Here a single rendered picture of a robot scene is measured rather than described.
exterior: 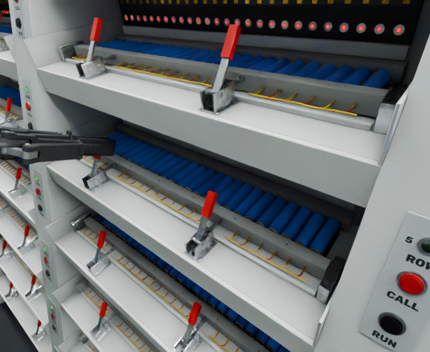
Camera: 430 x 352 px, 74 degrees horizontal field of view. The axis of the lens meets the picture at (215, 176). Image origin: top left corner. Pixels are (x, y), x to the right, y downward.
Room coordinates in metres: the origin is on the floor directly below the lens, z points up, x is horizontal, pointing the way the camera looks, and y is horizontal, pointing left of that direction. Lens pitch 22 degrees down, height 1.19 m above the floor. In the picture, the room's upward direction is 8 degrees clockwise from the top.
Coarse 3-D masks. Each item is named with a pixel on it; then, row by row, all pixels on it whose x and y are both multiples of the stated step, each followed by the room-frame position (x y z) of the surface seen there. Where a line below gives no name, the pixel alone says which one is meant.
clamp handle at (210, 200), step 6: (210, 192) 0.35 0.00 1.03; (210, 198) 0.34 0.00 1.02; (204, 204) 0.34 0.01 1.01; (210, 204) 0.34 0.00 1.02; (204, 210) 0.34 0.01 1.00; (210, 210) 0.34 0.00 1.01; (204, 216) 0.34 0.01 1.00; (210, 216) 0.34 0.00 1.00; (204, 222) 0.34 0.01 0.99; (198, 228) 0.34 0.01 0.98; (204, 228) 0.33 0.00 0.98; (198, 234) 0.33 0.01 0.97; (198, 240) 0.33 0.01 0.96
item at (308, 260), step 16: (112, 160) 0.53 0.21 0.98; (128, 176) 0.51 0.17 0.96; (144, 176) 0.47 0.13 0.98; (160, 176) 0.47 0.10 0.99; (160, 192) 0.46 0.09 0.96; (176, 192) 0.43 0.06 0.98; (192, 192) 0.42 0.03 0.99; (192, 208) 0.41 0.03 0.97; (224, 208) 0.38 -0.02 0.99; (224, 224) 0.37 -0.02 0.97; (240, 224) 0.35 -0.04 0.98; (256, 224) 0.35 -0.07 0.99; (256, 240) 0.34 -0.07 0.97; (272, 240) 0.32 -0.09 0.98; (288, 240) 0.32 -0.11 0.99; (272, 256) 0.31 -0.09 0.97; (288, 256) 0.31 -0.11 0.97; (304, 256) 0.30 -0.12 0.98; (320, 256) 0.30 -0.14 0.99; (288, 272) 0.29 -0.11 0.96; (320, 272) 0.28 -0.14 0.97
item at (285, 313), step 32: (96, 128) 0.66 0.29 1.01; (224, 160) 0.50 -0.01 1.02; (96, 192) 0.47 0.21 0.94; (128, 192) 0.47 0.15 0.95; (320, 192) 0.40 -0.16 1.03; (128, 224) 0.40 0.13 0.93; (160, 224) 0.39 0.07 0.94; (160, 256) 0.37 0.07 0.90; (224, 256) 0.32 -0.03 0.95; (256, 256) 0.32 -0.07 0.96; (224, 288) 0.28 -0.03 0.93; (256, 288) 0.28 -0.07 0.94; (288, 288) 0.28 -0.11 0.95; (320, 288) 0.25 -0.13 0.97; (256, 320) 0.26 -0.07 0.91; (288, 320) 0.24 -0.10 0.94; (320, 320) 0.20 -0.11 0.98
